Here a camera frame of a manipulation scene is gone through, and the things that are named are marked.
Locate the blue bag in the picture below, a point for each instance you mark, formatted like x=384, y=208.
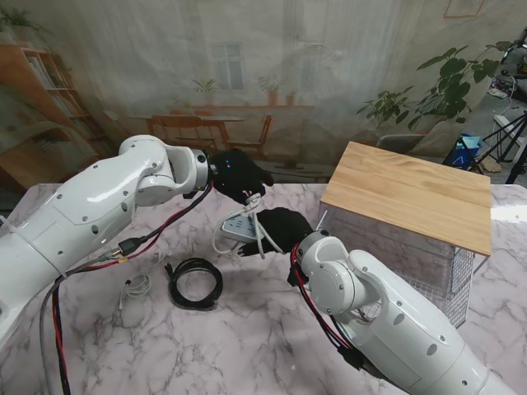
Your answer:
x=461, y=154

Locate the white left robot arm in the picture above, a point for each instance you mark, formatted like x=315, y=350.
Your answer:
x=90, y=230

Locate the printed scenery backdrop cloth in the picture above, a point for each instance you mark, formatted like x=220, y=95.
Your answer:
x=123, y=82

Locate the white box on floor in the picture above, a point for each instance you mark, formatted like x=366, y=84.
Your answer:
x=508, y=123

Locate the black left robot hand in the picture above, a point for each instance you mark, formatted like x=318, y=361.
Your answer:
x=239, y=173

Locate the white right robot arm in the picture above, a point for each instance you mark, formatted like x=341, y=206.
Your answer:
x=383, y=312

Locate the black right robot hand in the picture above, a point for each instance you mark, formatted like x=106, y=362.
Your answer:
x=284, y=230

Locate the black tripod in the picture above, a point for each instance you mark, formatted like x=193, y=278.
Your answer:
x=504, y=140

